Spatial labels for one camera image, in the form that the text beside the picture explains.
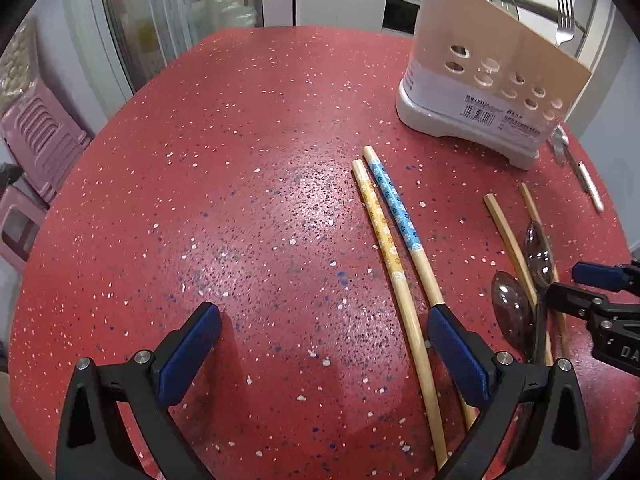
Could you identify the bag of nuts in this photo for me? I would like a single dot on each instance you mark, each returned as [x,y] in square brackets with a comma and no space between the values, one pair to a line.
[15,60]

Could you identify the sliding glass door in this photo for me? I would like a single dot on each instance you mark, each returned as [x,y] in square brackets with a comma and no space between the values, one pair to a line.
[150,20]

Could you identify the yellow patterned chopstick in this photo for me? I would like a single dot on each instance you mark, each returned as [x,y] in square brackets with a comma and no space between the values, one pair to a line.
[385,245]

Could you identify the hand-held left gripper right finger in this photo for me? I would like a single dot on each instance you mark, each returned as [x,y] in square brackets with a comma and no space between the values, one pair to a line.
[457,355]

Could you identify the plain steel fork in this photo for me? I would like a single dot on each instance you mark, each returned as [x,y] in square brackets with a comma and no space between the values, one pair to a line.
[564,30]

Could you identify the blue patterned chopstick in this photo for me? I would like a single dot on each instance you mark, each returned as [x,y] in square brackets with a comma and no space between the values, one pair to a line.
[395,205]

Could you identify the plain wooden chopstick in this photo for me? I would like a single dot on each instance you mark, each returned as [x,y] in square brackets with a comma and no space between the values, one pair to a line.
[505,235]
[529,202]

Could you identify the black rounded object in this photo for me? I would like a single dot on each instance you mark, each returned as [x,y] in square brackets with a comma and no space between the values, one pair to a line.
[7,175]

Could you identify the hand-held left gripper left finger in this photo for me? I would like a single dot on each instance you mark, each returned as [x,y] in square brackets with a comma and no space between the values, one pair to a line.
[192,350]

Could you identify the beige plastic cutlery holder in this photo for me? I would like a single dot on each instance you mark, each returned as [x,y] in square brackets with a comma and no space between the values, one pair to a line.
[450,20]

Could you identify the pink plastic stool stack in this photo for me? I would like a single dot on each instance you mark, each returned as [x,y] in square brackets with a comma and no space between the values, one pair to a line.
[45,140]

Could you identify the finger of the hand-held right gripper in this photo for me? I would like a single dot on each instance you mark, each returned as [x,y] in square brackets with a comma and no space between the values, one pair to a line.
[575,300]
[595,274]

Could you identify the black built-in oven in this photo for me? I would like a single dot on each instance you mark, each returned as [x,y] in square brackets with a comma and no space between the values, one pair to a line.
[397,10]

